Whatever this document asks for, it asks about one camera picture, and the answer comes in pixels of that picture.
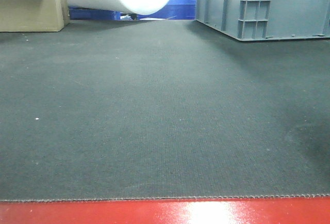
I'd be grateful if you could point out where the dark grey woven mat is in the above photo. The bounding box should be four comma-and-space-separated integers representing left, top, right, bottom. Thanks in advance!
1, 20, 329, 201

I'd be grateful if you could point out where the grey plastic crate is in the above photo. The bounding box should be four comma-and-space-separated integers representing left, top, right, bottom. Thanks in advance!
195, 0, 329, 41

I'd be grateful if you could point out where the blue plastic bin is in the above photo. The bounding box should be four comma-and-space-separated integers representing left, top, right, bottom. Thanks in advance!
68, 0, 196, 21

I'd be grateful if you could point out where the brown cardboard box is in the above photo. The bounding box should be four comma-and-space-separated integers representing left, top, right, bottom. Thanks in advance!
1, 0, 70, 32

